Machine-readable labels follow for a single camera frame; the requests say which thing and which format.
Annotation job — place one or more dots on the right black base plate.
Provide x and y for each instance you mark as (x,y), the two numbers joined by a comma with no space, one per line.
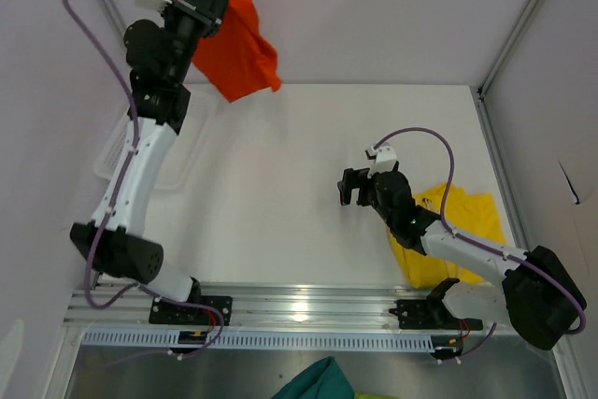
(430,313)

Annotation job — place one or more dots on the right side aluminium rail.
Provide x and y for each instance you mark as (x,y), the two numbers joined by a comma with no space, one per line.
(513,213)

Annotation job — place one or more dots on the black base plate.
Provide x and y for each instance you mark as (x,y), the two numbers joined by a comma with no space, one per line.
(430,313)
(170,314)

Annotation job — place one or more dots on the white plastic basket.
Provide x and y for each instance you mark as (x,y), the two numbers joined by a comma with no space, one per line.
(182,155)

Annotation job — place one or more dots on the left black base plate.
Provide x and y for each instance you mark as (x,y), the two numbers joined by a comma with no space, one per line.
(170,314)

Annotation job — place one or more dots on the slotted cable duct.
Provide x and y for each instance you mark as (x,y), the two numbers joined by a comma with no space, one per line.
(385,342)

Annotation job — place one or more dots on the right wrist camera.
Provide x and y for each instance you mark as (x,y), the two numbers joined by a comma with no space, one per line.
(383,159)

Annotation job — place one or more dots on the aluminium mounting rail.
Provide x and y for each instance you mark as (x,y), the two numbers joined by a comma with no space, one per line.
(277,308)

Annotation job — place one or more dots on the teal cloth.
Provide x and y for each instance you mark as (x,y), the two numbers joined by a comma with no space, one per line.
(324,379)

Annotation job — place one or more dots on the orange shorts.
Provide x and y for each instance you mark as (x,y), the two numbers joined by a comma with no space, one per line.
(238,60)

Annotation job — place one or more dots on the right aluminium corner post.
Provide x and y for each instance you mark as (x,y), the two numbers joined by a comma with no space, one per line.
(518,30)

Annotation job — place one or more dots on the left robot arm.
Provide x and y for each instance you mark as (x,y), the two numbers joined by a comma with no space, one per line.
(159,57)

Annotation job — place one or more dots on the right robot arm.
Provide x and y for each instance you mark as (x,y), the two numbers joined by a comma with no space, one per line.
(530,290)

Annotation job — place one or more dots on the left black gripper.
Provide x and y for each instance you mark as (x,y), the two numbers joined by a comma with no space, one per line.
(209,6)

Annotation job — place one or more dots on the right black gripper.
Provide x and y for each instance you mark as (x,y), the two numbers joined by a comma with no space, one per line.
(352,179)

